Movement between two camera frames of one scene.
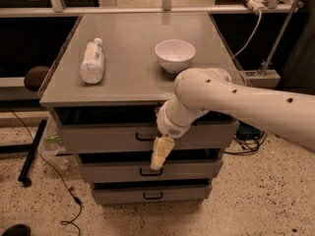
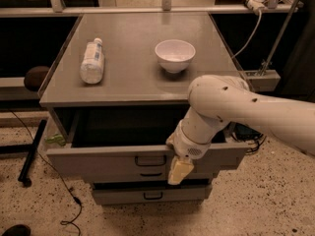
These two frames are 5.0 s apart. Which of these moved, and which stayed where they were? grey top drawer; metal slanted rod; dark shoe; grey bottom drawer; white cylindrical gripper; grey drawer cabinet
Moved: grey top drawer; white cylindrical gripper
Stayed: dark shoe; grey drawer cabinet; metal slanted rod; grey bottom drawer
